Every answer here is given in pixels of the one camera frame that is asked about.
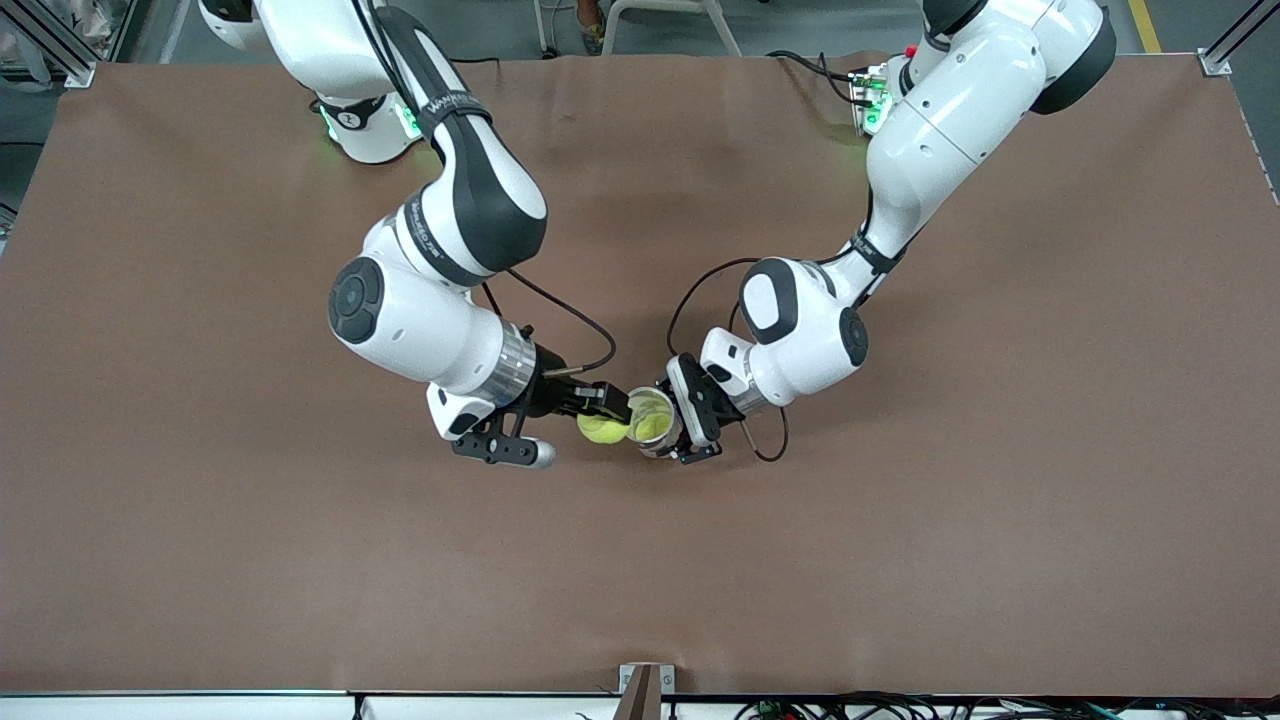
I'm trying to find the white table edge rail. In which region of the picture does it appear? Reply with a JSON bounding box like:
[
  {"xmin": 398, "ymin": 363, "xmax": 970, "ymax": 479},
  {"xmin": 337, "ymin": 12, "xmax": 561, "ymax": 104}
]
[{"xmin": 0, "ymin": 688, "xmax": 1280, "ymax": 720}]

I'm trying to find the brown table cover mat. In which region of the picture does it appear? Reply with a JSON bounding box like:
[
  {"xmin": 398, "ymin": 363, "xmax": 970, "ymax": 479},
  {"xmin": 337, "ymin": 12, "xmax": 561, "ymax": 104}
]
[{"xmin": 0, "ymin": 50, "xmax": 1280, "ymax": 699}]

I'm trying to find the clear plastic tennis ball can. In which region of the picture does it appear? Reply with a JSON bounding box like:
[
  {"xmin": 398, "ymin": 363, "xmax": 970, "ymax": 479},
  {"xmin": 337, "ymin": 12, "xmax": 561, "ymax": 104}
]
[{"xmin": 622, "ymin": 386, "xmax": 691, "ymax": 463}]

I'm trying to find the tangled black cable bundle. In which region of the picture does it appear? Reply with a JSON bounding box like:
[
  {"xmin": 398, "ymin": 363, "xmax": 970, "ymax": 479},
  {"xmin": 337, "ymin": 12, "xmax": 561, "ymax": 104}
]
[{"xmin": 733, "ymin": 690, "xmax": 1280, "ymax": 720}]

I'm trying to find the aluminium camera mount post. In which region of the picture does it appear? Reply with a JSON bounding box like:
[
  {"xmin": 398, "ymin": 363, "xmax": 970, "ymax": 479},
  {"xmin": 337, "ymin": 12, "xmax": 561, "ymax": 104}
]
[{"xmin": 618, "ymin": 663, "xmax": 676, "ymax": 720}]

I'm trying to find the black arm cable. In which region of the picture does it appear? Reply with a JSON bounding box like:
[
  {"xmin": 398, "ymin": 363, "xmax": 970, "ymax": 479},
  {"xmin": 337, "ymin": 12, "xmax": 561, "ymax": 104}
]
[
  {"xmin": 355, "ymin": 0, "xmax": 618, "ymax": 379},
  {"xmin": 667, "ymin": 258, "xmax": 793, "ymax": 465}
]

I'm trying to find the aluminium frame corner post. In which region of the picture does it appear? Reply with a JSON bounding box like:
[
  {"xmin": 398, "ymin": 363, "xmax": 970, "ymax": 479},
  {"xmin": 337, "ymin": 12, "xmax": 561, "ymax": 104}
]
[
  {"xmin": 1198, "ymin": 0, "xmax": 1280, "ymax": 77},
  {"xmin": 0, "ymin": 0, "xmax": 97, "ymax": 89}
]

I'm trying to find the black left base cable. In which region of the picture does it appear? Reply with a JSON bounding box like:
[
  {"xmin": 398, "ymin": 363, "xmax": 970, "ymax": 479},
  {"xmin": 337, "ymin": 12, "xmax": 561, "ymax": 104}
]
[{"xmin": 768, "ymin": 50, "xmax": 863, "ymax": 106}]

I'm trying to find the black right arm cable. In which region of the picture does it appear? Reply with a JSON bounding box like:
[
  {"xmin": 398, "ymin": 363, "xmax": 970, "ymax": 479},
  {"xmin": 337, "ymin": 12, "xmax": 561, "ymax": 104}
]
[{"xmin": 355, "ymin": 0, "xmax": 618, "ymax": 379}]

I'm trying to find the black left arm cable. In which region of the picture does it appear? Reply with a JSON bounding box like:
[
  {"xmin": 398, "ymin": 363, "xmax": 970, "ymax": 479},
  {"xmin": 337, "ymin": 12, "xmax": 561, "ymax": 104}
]
[{"xmin": 667, "ymin": 258, "xmax": 793, "ymax": 465}]

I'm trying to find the white stool frame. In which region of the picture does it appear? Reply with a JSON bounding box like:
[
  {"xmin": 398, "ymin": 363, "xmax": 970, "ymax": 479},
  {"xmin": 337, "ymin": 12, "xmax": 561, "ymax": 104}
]
[{"xmin": 535, "ymin": 0, "xmax": 743, "ymax": 58}]

